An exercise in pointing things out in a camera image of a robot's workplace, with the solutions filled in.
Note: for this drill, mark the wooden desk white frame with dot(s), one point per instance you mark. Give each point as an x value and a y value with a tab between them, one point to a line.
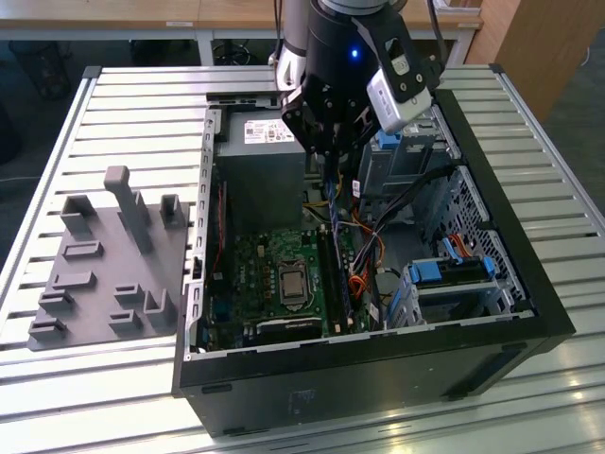
236	14
94	14

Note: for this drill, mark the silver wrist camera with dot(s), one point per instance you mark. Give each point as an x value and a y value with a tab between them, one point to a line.
392	111

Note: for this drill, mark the black camera bracket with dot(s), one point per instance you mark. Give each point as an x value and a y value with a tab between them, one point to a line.
378	33

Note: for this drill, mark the black waste bin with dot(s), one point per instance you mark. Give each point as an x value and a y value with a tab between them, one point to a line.
42	71

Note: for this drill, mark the black graphics card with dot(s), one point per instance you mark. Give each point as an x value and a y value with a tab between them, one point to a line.
288	327

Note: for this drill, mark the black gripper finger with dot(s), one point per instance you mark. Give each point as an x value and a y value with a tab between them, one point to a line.
307	118
359	125

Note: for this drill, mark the grey metal power supply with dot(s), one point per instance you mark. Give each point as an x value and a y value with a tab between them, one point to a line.
260	179

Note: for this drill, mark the black open PC case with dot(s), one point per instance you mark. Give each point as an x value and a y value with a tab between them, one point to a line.
378	378

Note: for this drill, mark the blue RAM stick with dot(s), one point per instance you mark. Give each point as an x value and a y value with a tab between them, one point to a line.
334	208

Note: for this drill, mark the blue plastic drive latch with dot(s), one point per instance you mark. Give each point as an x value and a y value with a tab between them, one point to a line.
390	142

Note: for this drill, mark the green Dell motherboard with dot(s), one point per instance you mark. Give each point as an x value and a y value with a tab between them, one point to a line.
255	265

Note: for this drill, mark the grey plastic parts rack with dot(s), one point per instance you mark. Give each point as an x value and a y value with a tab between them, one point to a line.
104	265

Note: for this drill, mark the hard disk in blue carrier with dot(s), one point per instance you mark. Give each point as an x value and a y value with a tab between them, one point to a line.
427	273

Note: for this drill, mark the silver CPU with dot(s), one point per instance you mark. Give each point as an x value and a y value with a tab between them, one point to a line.
293	285

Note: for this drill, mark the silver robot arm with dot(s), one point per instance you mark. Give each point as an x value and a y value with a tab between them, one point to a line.
295	23

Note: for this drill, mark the metal drive cage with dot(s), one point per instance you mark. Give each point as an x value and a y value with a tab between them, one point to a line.
411	165

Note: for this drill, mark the black office chair base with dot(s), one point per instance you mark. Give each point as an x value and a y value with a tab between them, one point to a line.
234	52

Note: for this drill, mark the white power supply label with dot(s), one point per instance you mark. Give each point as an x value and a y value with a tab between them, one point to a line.
269	132

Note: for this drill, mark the wooden cabinet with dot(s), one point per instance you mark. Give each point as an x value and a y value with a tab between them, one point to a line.
543	47

